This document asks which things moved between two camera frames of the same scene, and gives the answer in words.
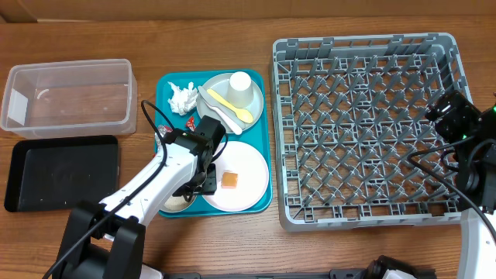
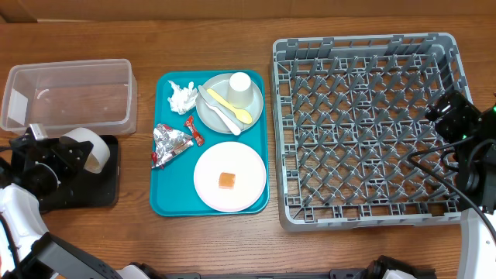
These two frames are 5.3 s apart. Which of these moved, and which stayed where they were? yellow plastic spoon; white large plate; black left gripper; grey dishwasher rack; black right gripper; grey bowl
Moved: grey bowl; black left gripper
Stayed: white large plate; grey dishwasher rack; black right gripper; yellow plastic spoon
